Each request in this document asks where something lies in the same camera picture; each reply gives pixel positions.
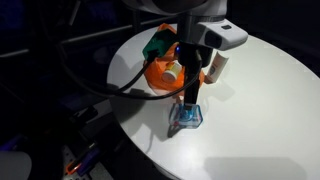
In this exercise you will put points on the white orange-labelled pill bottle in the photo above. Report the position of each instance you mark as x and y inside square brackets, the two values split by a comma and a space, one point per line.
[171, 72]

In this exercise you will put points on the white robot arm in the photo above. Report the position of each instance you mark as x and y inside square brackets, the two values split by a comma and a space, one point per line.
[202, 27]

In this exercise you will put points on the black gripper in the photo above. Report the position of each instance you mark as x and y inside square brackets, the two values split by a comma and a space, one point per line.
[187, 58]

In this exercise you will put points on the blue Mentos mint container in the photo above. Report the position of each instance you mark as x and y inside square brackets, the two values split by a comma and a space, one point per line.
[191, 118]

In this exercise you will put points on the white tube with blue label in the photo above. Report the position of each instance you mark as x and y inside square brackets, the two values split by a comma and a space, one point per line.
[217, 66]

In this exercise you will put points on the orange-handled tool on floor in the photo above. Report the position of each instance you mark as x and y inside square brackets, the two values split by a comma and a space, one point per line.
[84, 162]

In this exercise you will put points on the orange plastic bag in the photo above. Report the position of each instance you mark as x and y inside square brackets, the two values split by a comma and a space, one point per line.
[157, 65]

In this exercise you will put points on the green wrist camera box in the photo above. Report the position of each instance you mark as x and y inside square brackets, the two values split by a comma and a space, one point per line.
[160, 42]

